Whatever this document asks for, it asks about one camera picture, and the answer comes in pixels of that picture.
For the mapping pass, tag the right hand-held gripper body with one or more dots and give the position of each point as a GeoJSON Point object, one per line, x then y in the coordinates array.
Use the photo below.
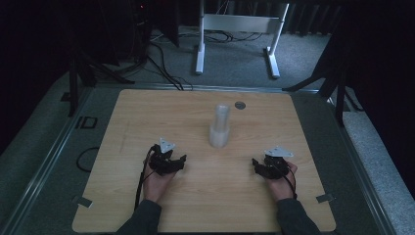
{"type": "Point", "coordinates": [275, 168]}

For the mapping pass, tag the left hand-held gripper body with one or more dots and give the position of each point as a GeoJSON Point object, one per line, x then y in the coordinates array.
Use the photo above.
{"type": "Point", "coordinates": [161, 161]}

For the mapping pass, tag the stack of clear plastic cups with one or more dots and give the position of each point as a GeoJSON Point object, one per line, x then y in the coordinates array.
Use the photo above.
{"type": "Point", "coordinates": [219, 130]}

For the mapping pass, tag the person's right hand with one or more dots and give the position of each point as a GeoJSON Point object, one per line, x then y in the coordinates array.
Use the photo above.
{"type": "Point", "coordinates": [284, 187]}

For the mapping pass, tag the person's left hand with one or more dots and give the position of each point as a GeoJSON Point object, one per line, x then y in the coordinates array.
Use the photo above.
{"type": "Point", "coordinates": [155, 186]}

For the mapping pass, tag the grey tape piece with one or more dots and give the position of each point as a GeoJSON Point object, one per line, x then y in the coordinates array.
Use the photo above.
{"type": "Point", "coordinates": [325, 198]}
{"type": "Point", "coordinates": [83, 202]}

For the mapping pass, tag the grey round table grommet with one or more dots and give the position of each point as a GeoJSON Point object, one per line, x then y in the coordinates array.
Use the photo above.
{"type": "Point", "coordinates": [239, 105]}

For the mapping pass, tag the black tripod stand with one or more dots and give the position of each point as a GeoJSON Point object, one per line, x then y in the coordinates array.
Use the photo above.
{"type": "Point", "coordinates": [340, 98]}
{"type": "Point", "coordinates": [73, 84]}

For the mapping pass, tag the dark equipment rack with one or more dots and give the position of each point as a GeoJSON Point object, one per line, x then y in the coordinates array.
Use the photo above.
{"type": "Point", "coordinates": [130, 29]}

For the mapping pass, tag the dark curtain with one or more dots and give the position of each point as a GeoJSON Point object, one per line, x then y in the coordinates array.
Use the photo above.
{"type": "Point", "coordinates": [310, 16]}

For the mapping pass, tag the metal rail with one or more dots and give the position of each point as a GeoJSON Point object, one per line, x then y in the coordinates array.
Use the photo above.
{"type": "Point", "coordinates": [42, 173]}
{"type": "Point", "coordinates": [228, 88]}
{"type": "Point", "coordinates": [365, 176]}

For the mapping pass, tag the white metal table frame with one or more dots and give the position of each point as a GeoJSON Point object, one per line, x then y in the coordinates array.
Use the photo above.
{"type": "Point", "coordinates": [239, 23]}

